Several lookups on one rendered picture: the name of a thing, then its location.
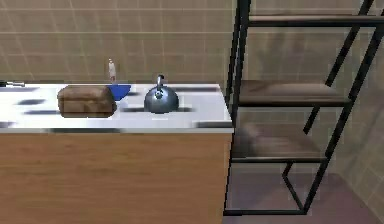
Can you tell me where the grey metal kettle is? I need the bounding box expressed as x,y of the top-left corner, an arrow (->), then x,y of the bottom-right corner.
143,74 -> 180,115

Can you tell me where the blue bowl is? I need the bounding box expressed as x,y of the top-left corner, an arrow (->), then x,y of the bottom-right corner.
108,83 -> 132,102

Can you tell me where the small pale bottle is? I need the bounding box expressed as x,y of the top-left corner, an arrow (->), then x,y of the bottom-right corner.
107,58 -> 117,84

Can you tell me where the wooden counter with white top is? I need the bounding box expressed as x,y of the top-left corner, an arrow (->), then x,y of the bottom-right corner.
0,82 -> 235,224

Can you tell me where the brown bread loaf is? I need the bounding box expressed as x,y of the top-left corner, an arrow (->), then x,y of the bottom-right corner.
56,84 -> 118,119

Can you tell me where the black frame wooden shelf unit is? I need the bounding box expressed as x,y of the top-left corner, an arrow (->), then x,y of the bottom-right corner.
223,0 -> 384,217

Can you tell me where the silver knife with black handle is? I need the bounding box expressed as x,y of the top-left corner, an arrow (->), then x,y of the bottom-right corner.
0,80 -> 26,88

